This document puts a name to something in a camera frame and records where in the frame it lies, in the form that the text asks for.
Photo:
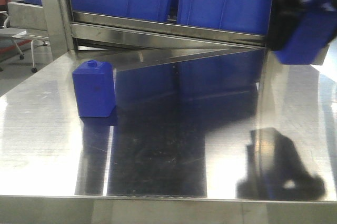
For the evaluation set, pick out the blue bottle part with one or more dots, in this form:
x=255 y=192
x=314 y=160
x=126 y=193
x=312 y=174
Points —
x=310 y=41
x=94 y=89

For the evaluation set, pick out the blue bin centre right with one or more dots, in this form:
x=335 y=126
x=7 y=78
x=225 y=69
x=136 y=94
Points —
x=245 y=16

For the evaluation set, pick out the grey rolling chair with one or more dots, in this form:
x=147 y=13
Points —
x=7 y=34

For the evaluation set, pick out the steel workbench shelf frame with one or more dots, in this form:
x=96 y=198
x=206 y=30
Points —
x=67 y=29

